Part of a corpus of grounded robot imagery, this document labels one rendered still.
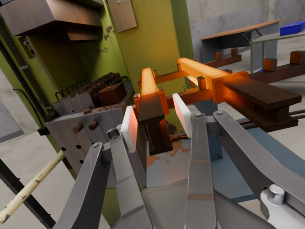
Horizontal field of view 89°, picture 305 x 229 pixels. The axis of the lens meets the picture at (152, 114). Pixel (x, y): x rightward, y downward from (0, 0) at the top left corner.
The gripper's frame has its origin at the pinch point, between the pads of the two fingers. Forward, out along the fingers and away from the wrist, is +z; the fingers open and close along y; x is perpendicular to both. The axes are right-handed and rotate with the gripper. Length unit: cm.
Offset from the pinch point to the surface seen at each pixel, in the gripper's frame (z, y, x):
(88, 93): 49, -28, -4
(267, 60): 9.3, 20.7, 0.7
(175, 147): 27.1, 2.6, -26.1
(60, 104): 51, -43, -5
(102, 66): 98, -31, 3
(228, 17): 535, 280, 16
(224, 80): 2.7, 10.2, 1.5
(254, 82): -0.8, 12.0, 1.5
